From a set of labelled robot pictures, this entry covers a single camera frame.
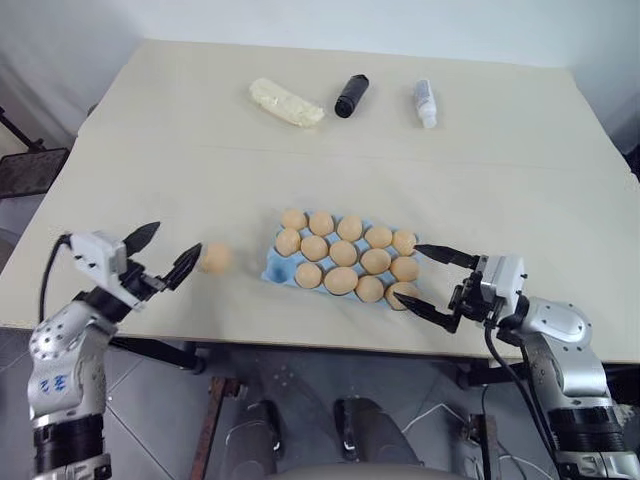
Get brown egg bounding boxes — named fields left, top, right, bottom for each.
left=300, top=234, right=330, bottom=263
left=336, top=215, right=364, bottom=242
left=389, top=256, right=421, bottom=283
left=364, top=226, right=394, bottom=250
left=391, top=229, right=418, bottom=257
left=328, top=240, right=359, bottom=269
left=384, top=281, right=421, bottom=310
left=354, top=275, right=385, bottom=305
left=359, top=247, right=392, bottom=275
left=275, top=227, right=302, bottom=258
left=280, top=208, right=309, bottom=232
left=308, top=210, right=336, bottom=238
left=295, top=262, right=324, bottom=291
left=323, top=266, right=360, bottom=296
left=198, top=242, right=235, bottom=276

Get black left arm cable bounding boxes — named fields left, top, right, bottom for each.
left=37, top=232, right=74, bottom=326

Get black table frame bar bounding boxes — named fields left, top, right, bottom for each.
left=106, top=336, right=207, bottom=376
left=455, top=358, right=527, bottom=390

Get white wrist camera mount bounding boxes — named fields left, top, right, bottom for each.
left=477, top=254, right=528, bottom=324
left=69, top=230, right=129, bottom=306

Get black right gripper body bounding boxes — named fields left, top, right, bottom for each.
left=448, top=255, right=490, bottom=325

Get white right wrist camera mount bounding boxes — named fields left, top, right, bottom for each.
left=477, top=254, right=528, bottom=324

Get thin white floor cable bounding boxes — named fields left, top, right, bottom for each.
left=402, top=384, right=556, bottom=480

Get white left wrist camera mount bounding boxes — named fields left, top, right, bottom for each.
left=69, top=230, right=129, bottom=306

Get rusty metal table leg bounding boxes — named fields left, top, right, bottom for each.
left=191, top=375, right=250, bottom=480
left=463, top=413, right=501, bottom=480

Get dark rounded shape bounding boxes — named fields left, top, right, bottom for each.
left=227, top=398, right=282, bottom=469
left=333, top=395, right=421, bottom=469

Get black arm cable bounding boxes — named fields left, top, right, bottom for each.
left=37, top=232, right=74, bottom=326
left=482, top=312, right=564, bottom=464

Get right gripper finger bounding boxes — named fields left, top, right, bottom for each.
left=394, top=294, right=460, bottom=335
left=413, top=243, right=477, bottom=270

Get clear white-capped bottle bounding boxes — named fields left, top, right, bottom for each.
left=412, top=78, right=439, bottom=128

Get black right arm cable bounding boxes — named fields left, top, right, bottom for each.
left=482, top=312, right=564, bottom=464

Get black tripod bars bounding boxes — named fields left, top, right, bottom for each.
left=0, top=106, right=47, bottom=152

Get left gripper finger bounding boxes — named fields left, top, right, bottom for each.
left=161, top=243, right=203, bottom=291
left=122, top=221, right=162, bottom=261

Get black mesh stand base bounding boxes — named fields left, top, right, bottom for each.
left=0, top=148, right=69, bottom=200

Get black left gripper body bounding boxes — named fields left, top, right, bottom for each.
left=117, top=258, right=167, bottom=312

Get black cylindrical bottle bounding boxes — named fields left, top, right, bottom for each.
left=333, top=73, right=370, bottom=120

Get blue egg carton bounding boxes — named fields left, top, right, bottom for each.
left=259, top=210, right=427, bottom=314

